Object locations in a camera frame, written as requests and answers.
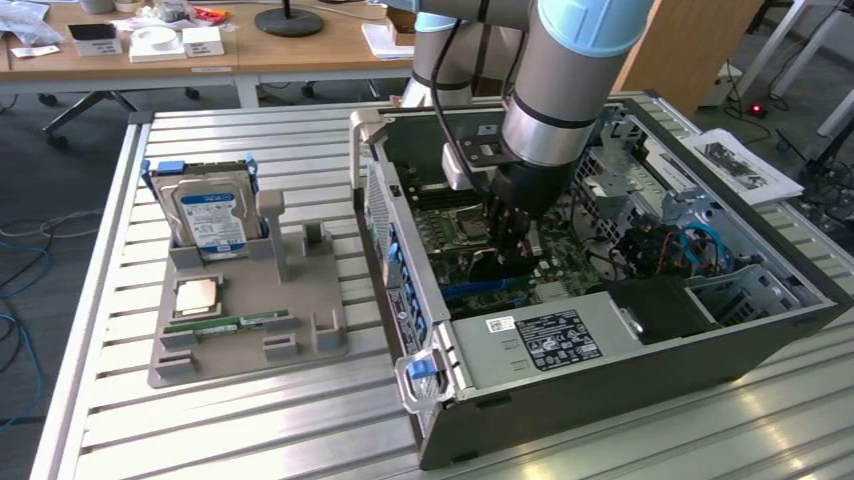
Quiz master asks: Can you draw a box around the white table frame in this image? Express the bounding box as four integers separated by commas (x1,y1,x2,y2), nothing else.
733,0,854,137

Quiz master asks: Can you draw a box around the printed paper manual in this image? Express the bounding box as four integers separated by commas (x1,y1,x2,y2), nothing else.
678,127,807,207

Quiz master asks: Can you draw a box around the open dark grey PC case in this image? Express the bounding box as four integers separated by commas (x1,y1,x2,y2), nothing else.
350,97,854,471

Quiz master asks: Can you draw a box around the black round lamp base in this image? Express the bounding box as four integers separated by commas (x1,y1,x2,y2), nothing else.
252,0,327,38

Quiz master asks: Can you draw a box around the clear plastic bag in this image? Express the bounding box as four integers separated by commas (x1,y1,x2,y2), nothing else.
0,0,67,47

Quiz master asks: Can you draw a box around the wooden desk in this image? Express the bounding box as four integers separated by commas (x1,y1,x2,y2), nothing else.
0,0,606,109

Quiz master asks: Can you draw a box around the hard disk with blue caddy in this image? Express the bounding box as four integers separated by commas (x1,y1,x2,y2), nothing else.
139,153,269,262

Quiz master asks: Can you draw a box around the blue wire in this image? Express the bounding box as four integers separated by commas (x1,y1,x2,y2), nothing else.
679,223,737,275

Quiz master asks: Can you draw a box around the grey parts rack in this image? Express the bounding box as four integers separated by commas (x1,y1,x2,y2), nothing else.
145,189,354,390

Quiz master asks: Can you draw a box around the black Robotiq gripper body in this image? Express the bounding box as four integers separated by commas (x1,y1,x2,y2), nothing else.
488,162,568,221

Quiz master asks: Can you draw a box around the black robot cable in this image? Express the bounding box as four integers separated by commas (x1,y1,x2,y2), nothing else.
430,17,492,194

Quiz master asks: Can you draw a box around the white floor cable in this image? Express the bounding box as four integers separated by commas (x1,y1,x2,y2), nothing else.
0,208,103,239

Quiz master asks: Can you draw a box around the grey power supply unit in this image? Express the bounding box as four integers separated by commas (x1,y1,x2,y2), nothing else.
450,292,647,392

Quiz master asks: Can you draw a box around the white tape roll on box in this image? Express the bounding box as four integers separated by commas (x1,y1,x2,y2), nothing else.
127,25,189,64

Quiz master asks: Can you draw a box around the plain white box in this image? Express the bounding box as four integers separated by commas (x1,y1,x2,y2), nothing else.
180,25,225,59

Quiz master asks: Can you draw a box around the green motherboard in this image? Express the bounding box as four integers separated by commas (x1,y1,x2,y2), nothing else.
398,169,622,321

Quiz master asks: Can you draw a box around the black tripod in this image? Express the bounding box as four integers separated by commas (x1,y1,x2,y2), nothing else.
777,89,854,234

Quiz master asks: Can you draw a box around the brown cardboard box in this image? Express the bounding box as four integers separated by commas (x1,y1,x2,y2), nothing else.
386,8,420,46

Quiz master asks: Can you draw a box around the perforated silver disk bay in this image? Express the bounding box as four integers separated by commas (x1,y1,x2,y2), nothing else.
571,144,710,239

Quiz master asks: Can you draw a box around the blue expansion slot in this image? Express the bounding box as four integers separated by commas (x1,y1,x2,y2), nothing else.
439,277,516,302

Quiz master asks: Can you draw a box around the metal CPU socket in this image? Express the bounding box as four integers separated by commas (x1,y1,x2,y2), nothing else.
451,204,496,246

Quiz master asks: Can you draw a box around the silver CPU chip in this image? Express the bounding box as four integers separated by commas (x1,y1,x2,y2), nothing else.
172,277,221,317

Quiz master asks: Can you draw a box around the white box with black top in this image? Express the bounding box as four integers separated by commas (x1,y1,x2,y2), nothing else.
65,22,125,58

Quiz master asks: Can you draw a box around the black plastic shroud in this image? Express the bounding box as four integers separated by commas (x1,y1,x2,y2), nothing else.
610,277,726,347

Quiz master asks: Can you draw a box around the bare green RAM stick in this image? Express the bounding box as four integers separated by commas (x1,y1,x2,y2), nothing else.
163,309,294,336

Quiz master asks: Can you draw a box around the white paper stack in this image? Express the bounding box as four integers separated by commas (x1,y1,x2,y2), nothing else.
360,22,419,62

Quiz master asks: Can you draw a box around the wooden cabinet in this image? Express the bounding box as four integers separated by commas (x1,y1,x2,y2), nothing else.
610,0,767,117

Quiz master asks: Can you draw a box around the red packet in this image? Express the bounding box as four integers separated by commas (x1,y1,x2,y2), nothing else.
188,5,233,26

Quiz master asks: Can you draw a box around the black chair base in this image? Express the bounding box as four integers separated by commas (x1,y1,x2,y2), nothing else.
37,88,203,147

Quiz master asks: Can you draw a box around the blue floor cable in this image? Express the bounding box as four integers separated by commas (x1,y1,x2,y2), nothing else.
0,239,52,431

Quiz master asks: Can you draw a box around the plain silver disk bay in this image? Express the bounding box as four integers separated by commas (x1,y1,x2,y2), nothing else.
684,263,802,327

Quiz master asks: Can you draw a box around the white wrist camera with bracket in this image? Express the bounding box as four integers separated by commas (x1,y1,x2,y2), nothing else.
438,132,516,192

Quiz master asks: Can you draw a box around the black Nvidia graphics card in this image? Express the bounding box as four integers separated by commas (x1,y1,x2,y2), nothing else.
464,239,543,287

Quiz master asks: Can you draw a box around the red wire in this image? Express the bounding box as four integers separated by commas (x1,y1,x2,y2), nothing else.
656,229,688,271

